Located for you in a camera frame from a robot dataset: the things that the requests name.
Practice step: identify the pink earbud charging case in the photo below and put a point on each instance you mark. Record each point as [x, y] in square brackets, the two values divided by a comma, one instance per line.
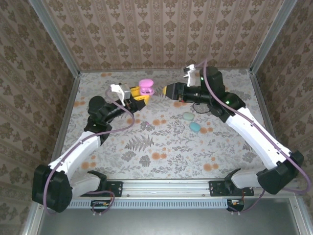
[146, 85]

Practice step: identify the mint green earbud charging case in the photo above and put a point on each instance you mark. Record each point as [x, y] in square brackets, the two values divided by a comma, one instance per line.
[188, 116]

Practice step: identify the blue earbud charging case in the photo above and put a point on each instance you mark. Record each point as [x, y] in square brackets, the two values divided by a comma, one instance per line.
[194, 127]

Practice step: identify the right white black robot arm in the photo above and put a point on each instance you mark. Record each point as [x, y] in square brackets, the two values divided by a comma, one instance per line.
[256, 137]

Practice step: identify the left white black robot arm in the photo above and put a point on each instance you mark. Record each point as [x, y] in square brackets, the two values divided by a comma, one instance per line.
[73, 153]

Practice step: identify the floral patterned table cloth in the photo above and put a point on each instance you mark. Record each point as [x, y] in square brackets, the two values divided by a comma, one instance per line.
[171, 169]

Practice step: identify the small black connector box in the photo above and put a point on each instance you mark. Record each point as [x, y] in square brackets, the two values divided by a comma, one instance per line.
[100, 206]
[236, 206]

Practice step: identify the grey sheet metal tray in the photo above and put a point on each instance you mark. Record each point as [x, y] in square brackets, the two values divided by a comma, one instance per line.
[171, 222]

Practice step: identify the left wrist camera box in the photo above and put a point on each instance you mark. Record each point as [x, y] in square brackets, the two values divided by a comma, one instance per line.
[119, 90]

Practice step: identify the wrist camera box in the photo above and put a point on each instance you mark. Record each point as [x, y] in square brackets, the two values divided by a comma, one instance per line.
[119, 90]
[190, 73]

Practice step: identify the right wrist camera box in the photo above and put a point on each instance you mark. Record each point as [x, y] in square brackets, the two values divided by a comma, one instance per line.
[190, 73]

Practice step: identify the aluminium table side rail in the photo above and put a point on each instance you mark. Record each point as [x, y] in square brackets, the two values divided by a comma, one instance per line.
[71, 98]
[262, 102]

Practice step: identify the aluminium frame post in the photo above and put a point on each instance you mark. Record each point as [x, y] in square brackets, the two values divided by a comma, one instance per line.
[270, 36]
[57, 39]

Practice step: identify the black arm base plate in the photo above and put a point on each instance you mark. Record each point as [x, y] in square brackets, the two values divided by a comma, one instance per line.
[117, 188]
[215, 188]

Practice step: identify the long aluminium mounting rail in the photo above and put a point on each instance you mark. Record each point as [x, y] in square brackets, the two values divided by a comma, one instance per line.
[166, 187]

